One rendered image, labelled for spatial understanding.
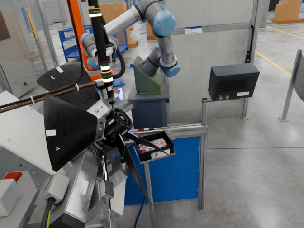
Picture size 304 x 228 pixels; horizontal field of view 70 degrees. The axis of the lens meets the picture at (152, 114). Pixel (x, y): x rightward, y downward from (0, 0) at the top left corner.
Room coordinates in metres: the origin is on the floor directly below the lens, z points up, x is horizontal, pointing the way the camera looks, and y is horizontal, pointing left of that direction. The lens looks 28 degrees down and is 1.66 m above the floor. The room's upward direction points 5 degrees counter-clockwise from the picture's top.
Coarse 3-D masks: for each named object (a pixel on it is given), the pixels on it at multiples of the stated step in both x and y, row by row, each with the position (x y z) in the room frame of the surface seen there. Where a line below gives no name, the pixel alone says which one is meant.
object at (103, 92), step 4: (96, 80) 0.87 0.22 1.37; (100, 80) 0.87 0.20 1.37; (96, 84) 0.86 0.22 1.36; (100, 84) 0.86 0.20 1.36; (100, 88) 0.85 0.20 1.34; (104, 88) 0.86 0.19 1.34; (100, 92) 0.88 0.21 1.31; (104, 92) 0.86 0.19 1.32; (104, 96) 0.86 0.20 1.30; (116, 96) 0.88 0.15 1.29; (104, 100) 0.87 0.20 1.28; (108, 100) 0.86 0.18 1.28; (112, 100) 0.86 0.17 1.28
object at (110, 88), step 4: (88, 0) 0.88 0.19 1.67; (92, 0) 0.88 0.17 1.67; (96, 0) 0.89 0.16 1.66; (88, 4) 0.89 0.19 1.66; (92, 4) 0.88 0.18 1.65; (96, 4) 0.88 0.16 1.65; (104, 84) 0.88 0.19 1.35; (108, 84) 0.88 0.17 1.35; (112, 84) 0.89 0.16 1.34; (108, 88) 0.88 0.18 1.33; (112, 88) 0.89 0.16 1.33; (108, 92) 0.88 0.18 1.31; (112, 92) 0.88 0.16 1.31; (108, 96) 0.88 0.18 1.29; (112, 96) 0.88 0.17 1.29
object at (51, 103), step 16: (48, 96) 0.60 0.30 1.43; (48, 112) 0.56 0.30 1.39; (64, 112) 0.60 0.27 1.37; (80, 112) 0.65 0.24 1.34; (48, 128) 0.53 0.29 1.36; (64, 128) 0.57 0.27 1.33; (80, 128) 0.62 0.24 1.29; (96, 128) 0.70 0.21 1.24; (48, 144) 0.50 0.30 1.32; (64, 144) 0.55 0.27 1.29; (80, 144) 0.61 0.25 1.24; (64, 160) 0.52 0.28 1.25
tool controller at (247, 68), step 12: (216, 72) 1.22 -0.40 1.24; (228, 72) 1.21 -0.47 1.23; (240, 72) 1.20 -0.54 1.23; (252, 72) 1.19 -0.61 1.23; (216, 84) 1.20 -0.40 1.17; (228, 84) 1.20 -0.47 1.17; (240, 84) 1.20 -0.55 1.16; (252, 84) 1.21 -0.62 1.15; (216, 96) 1.22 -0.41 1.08; (228, 96) 1.20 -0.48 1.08; (240, 96) 1.23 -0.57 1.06
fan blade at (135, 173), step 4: (124, 152) 0.70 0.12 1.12; (128, 152) 0.64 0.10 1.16; (124, 156) 0.70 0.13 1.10; (128, 156) 0.66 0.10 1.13; (124, 160) 0.70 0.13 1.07; (128, 160) 0.67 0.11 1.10; (132, 160) 0.60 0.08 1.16; (128, 164) 0.67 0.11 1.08; (132, 164) 0.63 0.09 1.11; (132, 168) 0.64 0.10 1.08; (136, 168) 0.57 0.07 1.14; (132, 172) 0.65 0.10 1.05; (136, 172) 0.54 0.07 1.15; (136, 176) 0.62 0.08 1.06; (140, 176) 0.58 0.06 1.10; (136, 180) 0.63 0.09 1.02; (140, 180) 0.52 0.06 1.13; (140, 184) 0.50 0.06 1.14; (140, 188) 0.48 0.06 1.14; (144, 188) 0.53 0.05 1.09; (144, 192) 0.49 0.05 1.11; (148, 200) 0.49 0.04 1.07
